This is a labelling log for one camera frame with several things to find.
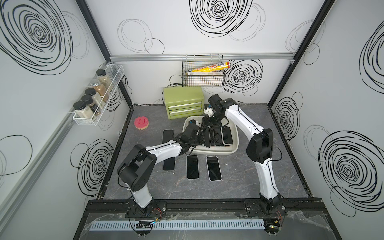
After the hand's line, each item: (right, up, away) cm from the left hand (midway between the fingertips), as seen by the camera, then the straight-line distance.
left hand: (207, 136), depth 89 cm
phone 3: (-9, -18, 0) cm, 21 cm away
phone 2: (-23, -17, 0) cm, 28 cm away
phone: (-26, -1, +13) cm, 29 cm away
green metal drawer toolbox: (-14, +22, +11) cm, 28 cm away
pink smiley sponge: (-46, +8, +17) cm, 49 cm away
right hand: (-1, +5, +1) cm, 5 cm away
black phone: (+3, -18, -7) cm, 19 cm away
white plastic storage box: (-3, -8, -2) cm, 9 cm away
